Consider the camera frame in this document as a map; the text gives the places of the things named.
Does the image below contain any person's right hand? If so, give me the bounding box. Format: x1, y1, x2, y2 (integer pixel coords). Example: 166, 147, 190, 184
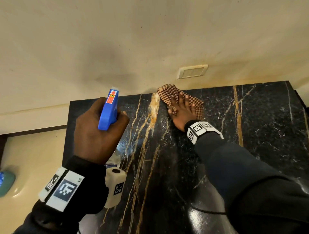
167, 91, 200, 132

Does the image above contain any person's left hand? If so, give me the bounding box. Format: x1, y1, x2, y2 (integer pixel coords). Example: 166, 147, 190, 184
73, 97, 130, 166

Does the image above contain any brown checkered cloth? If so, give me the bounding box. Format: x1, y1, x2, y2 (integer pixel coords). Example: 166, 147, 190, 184
157, 84, 205, 121

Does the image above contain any blue spray bottle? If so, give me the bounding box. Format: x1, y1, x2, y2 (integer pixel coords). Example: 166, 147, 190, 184
98, 86, 124, 169

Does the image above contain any person's left forearm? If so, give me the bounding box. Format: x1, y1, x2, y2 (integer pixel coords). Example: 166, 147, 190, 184
14, 155, 109, 234

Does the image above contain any white right wrist marker band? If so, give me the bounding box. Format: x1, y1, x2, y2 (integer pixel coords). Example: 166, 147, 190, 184
186, 120, 224, 145

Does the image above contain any white wrist marker band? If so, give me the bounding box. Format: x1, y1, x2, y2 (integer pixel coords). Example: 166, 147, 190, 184
38, 166, 85, 212
186, 120, 224, 145

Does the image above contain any white left wrist marker band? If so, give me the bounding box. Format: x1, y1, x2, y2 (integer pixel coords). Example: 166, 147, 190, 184
38, 166, 85, 212

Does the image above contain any dark skirting board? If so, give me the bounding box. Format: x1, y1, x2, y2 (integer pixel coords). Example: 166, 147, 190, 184
0, 124, 68, 138

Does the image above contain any black marble table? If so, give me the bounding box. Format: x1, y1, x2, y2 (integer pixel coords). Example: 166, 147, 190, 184
62, 81, 309, 234

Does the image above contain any green bin with blue bag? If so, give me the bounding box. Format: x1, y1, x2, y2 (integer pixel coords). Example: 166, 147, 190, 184
0, 170, 16, 198

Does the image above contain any white wall socket plate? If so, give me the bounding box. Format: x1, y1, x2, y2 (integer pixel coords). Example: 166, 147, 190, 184
177, 64, 209, 79

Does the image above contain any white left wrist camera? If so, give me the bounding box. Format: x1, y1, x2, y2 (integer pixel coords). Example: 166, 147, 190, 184
104, 167, 127, 209

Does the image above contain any black cable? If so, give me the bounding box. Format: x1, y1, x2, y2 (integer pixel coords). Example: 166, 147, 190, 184
173, 185, 227, 215

